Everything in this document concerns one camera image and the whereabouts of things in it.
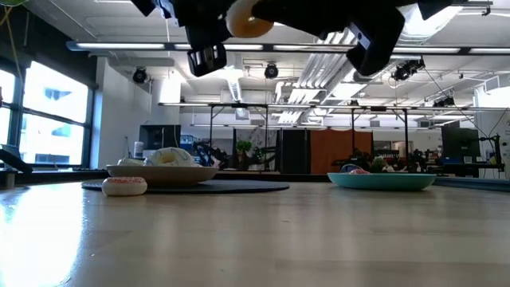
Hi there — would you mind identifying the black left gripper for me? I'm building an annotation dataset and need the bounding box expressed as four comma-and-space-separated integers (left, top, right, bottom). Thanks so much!
175, 0, 241, 78

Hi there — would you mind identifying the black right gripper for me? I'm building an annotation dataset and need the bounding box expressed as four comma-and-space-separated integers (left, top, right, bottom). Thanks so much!
250, 0, 406, 77

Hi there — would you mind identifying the large white drizzled donut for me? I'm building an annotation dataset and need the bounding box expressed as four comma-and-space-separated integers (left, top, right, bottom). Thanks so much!
225, 0, 277, 40
143, 147, 197, 168

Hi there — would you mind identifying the long ceiling light bar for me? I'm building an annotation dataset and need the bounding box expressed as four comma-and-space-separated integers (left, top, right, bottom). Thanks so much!
65, 40, 510, 56

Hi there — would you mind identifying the dark computer monitor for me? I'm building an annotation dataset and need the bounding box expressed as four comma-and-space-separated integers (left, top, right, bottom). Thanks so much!
139, 124, 182, 151

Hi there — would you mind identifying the tall black metal rig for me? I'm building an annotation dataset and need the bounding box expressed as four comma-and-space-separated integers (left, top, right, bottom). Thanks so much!
158, 102, 411, 173

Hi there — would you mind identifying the background green plant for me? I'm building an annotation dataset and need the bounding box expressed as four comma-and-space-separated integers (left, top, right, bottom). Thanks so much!
235, 139, 253, 171

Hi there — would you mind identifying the black curtain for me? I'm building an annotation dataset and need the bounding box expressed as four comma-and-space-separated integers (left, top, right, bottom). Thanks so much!
280, 128, 312, 175

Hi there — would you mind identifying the beige plate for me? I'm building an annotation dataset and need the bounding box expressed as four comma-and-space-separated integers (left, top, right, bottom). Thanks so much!
106, 164, 220, 188

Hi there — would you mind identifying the dark round placemat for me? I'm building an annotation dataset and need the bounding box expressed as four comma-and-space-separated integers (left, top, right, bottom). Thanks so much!
81, 179, 291, 195

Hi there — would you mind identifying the large office window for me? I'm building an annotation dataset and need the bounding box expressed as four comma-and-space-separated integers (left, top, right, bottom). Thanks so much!
0, 59, 95, 168

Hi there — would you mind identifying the teal plate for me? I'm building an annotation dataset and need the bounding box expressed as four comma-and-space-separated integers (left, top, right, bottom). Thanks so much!
327, 171, 437, 192

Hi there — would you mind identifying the large dark monitor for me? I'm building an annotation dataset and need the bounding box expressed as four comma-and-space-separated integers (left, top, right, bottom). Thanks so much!
440, 126, 482, 159

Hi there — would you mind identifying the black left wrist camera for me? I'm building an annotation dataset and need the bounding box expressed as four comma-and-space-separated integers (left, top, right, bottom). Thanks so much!
131, 0, 177, 19

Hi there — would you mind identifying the black ceiling camera mount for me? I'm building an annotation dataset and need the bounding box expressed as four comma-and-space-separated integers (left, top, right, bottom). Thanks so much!
390, 57, 426, 82

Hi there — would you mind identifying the orange partition wall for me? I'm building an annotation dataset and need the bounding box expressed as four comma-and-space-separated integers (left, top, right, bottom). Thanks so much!
310, 129, 374, 175

